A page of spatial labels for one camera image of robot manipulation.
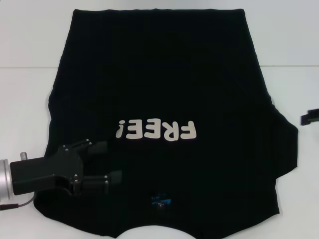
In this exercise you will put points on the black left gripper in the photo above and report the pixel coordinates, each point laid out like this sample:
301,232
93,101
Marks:
45,171

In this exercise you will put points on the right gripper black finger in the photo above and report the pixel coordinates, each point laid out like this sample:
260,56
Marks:
307,119

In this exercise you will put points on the black t-shirt with white print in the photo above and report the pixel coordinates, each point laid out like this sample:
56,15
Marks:
174,74

